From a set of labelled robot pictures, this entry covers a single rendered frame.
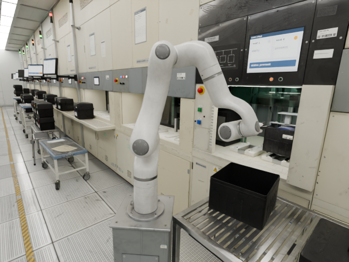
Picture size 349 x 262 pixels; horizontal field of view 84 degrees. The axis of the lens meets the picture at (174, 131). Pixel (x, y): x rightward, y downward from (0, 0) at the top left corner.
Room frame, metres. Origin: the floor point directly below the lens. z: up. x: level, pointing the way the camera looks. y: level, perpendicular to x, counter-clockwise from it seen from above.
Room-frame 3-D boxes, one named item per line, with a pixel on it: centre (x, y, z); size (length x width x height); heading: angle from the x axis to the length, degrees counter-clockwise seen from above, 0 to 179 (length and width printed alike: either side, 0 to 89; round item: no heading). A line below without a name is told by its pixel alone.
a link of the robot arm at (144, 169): (0.92, 0.14, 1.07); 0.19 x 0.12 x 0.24; 178
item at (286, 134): (1.34, -0.79, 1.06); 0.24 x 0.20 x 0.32; 42
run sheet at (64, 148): (2.67, 1.57, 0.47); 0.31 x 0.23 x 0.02; 63
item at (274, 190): (0.94, -0.38, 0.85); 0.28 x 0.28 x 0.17; 52
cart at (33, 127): (4.08, 2.79, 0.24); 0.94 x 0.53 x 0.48; 41
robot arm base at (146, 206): (0.89, 0.14, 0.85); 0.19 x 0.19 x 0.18
